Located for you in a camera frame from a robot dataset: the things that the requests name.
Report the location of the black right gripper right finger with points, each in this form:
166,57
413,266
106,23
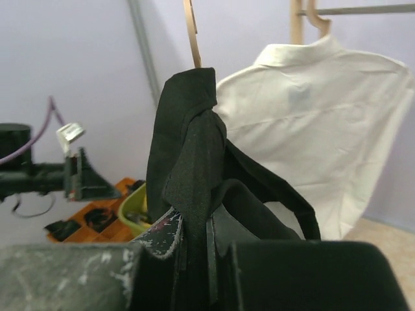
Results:
253,265

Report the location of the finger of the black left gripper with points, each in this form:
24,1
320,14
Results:
82,183

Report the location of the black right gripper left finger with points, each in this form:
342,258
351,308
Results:
136,275

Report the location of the black garment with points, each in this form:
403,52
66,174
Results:
194,168

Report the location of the beige wooden hanger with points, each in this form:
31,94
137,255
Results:
323,25
192,32

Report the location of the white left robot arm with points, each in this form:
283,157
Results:
19,173

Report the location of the black rolled belt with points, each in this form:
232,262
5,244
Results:
99,219
62,230

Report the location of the black rolled belt front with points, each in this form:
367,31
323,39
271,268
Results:
62,230

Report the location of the orange compartment tray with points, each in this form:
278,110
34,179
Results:
116,232

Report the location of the green plastic basket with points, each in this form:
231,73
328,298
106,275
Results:
133,211

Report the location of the cream white hanging garment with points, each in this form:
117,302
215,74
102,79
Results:
322,117

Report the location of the metal hanging rod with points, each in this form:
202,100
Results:
365,10

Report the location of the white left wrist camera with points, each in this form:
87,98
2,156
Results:
68,134

